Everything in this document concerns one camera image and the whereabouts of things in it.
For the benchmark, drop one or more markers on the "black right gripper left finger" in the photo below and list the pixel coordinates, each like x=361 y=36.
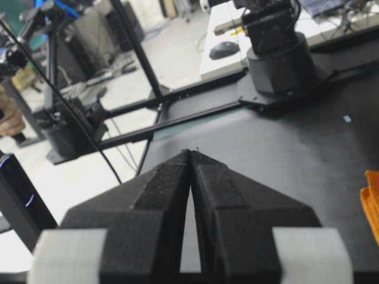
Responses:
x=129 y=234

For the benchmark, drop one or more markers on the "black device with blue light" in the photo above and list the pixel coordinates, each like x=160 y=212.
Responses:
x=21 y=204

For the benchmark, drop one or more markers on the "black aluminium frame rail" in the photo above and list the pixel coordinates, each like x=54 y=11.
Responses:
x=148 y=132

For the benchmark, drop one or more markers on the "small white sticker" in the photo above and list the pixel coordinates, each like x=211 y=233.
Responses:
x=347 y=119

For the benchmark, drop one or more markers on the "second black robot base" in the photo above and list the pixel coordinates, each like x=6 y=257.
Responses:
x=66 y=137

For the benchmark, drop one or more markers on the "person's hand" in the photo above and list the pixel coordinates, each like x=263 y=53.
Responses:
x=12 y=122

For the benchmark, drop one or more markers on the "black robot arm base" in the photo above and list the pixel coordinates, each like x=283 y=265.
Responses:
x=280 y=64

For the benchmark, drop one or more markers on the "white side table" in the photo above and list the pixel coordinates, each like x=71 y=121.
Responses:
x=317 y=30

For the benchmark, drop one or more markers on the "black computer mouse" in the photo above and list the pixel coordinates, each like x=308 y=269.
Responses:
x=223 y=49

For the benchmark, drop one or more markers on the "orange cloth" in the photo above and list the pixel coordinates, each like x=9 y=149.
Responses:
x=369 y=201

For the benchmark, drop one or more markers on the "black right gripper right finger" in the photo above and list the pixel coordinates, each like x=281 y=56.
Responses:
x=250 y=233

